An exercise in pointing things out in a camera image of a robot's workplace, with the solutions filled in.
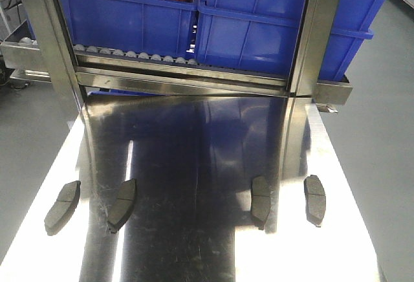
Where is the stainless steel roller rack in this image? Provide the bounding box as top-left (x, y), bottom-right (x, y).
top-left (1, 0), bottom-right (352, 113)

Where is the blue plastic crate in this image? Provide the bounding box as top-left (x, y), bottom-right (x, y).
top-left (195, 0), bottom-right (385, 81)
top-left (60, 0), bottom-right (197, 58)

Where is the brake pad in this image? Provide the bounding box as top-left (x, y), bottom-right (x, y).
top-left (107, 179), bottom-right (137, 233)
top-left (44, 180), bottom-right (81, 236)
top-left (303, 175), bottom-right (326, 227)
top-left (250, 176), bottom-right (271, 230)

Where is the left blue plastic crate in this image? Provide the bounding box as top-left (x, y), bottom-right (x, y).
top-left (60, 0), bottom-right (197, 58)

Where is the right blue plastic crate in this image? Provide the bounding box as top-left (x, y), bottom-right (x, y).
top-left (195, 0), bottom-right (385, 81)

